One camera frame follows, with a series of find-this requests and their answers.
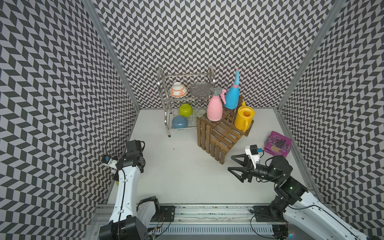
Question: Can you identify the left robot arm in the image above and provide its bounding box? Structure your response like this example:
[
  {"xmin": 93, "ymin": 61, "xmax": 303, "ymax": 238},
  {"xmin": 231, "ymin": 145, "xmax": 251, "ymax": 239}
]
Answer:
[{"xmin": 99, "ymin": 140, "xmax": 160, "ymax": 240}]

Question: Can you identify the wooden slatted shelf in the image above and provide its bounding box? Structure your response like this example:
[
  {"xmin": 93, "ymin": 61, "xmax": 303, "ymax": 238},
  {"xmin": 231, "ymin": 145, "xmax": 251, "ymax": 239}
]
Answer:
[{"xmin": 197, "ymin": 108, "xmax": 254, "ymax": 165}]

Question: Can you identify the aluminium front rail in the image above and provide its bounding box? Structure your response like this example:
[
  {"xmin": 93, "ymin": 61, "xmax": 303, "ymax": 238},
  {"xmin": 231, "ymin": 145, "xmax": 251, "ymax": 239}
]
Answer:
[{"xmin": 89, "ymin": 203, "xmax": 343, "ymax": 226}]

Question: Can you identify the lime green bowl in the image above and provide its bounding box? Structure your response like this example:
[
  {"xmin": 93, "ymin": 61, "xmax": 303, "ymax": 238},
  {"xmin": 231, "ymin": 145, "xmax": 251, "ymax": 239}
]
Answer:
[{"xmin": 179, "ymin": 104, "xmax": 193, "ymax": 118}]

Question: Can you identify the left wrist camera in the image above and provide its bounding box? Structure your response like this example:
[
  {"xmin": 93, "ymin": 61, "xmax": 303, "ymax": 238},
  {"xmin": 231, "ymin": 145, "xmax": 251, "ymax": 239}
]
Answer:
[{"xmin": 101, "ymin": 155, "xmax": 118, "ymax": 170}]

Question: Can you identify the blue spray bottle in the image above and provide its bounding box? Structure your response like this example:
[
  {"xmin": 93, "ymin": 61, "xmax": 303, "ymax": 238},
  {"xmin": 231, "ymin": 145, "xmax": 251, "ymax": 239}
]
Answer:
[{"xmin": 225, "ymin": 69, "xmax": 240, "ymax": 110}]

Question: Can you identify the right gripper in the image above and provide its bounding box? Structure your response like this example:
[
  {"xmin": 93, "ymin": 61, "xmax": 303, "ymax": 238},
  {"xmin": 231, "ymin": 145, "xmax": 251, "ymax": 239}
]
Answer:
[{"xmin": 227, "ymin": 153, "xmax": 281, "ymax": 184}]

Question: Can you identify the yellow watering can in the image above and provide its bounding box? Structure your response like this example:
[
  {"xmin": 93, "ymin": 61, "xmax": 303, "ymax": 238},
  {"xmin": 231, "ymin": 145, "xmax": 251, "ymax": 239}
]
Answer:
[{"xmin": 235, "ymin": 101, "xmax": 255, "ymax": 133}]

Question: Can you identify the white orange patterned bowl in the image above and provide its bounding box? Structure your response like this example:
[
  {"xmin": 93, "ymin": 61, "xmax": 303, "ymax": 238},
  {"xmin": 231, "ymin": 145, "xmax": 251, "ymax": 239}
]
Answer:
[{"xmin": 170, "ymin": 82, "xmax": 188, "ymax": 98}]

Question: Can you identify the purple snack box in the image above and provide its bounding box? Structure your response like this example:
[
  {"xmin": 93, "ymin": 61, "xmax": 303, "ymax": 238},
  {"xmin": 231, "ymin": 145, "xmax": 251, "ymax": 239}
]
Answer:
[{"xmin": 264, "ymin": 131, "xmax": 293, "ymax": 158}]

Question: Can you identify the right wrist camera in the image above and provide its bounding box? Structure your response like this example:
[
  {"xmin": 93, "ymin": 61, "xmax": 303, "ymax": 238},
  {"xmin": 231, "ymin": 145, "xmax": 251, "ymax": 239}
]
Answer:
[{"xmin": 245, "ymin": 145, "xmax": 263, "ymax": 169}]

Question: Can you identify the metal dish rack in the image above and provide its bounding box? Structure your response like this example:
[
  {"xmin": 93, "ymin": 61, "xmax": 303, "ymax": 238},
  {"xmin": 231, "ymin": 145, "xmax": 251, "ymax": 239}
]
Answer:
[{"xmin": 156, "ymin": 66, "xmax": 217, "ymax": 138}]

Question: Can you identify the blue bowl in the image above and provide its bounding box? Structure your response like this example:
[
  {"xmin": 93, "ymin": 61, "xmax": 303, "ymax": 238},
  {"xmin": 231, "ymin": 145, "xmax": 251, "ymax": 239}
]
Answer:
[{"xmin": 172, "ymin": 116, "xmax": 188, "ymax": 129}]

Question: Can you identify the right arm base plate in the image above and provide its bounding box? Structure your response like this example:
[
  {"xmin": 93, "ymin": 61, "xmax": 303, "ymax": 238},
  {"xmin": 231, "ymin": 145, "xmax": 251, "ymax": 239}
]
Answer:
[{"xmin": 253, "ymin": 205, "xmax": 285, "ymax": 223}]

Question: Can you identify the pink spray bottle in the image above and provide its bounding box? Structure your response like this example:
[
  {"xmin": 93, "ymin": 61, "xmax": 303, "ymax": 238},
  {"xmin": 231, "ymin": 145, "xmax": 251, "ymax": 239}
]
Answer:
[{"xmin": 207, "ymin": 87, "xmax": 227, "ymax": 122}]

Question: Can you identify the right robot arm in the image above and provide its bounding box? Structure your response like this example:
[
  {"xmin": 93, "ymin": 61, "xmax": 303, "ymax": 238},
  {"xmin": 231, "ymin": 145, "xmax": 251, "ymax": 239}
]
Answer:
[{"xmin": 228, "ymin": 154, "xmax": 370, "ymax": 240}]

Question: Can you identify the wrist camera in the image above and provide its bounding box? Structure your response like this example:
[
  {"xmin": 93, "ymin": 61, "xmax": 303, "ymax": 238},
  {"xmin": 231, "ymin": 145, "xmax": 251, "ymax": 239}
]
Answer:
[
  {"xmin": 245, "ymin": 145, "xmax": 263, "ymax": 169},
  {"xmin": 101, "ymin": 155, "xmax": 118, "ymax": 170}
]

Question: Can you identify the grey glass plate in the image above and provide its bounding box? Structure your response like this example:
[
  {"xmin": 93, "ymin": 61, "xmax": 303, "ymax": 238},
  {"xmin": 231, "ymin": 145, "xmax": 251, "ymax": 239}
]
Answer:
[{"xmin": 190, "ymin": 82, "xmax": 212, "ymax": 98}]

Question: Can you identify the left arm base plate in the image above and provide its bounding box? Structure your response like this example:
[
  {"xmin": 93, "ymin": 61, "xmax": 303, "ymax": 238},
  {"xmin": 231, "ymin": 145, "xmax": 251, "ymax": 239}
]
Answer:
[{"xmin": 151, "ymin": 205, "xmax": 176, "ymax": 223}]

